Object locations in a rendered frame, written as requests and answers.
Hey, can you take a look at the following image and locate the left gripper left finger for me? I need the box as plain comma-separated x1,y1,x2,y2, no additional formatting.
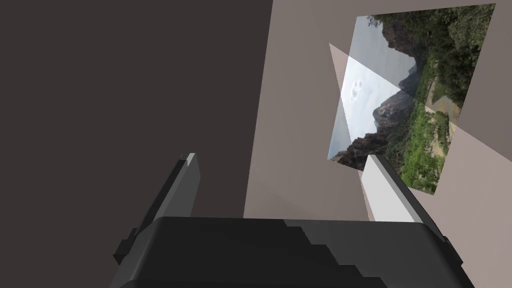
113,152,201,265

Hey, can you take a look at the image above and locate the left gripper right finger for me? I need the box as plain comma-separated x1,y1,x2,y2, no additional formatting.
361,153,464,266

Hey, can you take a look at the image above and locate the mountain landscape wall picture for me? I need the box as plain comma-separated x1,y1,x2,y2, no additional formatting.
327,3,497,196

